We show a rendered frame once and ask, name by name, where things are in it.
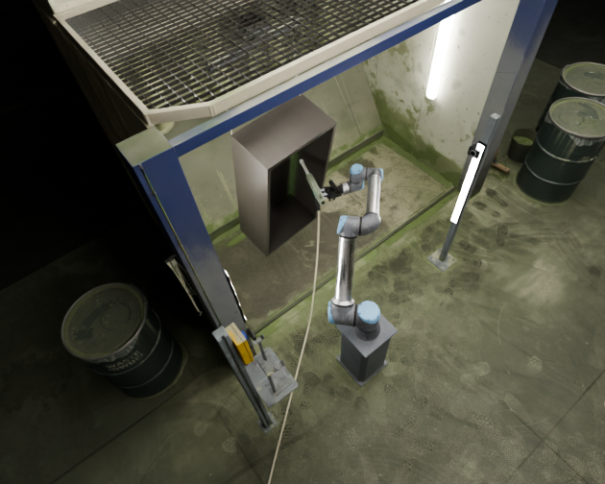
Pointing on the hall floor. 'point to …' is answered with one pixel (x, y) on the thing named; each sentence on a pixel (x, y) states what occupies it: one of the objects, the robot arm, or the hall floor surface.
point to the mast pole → (472, 183)
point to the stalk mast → (240, 373)
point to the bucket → (520, 144)
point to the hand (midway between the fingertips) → (316, 194)
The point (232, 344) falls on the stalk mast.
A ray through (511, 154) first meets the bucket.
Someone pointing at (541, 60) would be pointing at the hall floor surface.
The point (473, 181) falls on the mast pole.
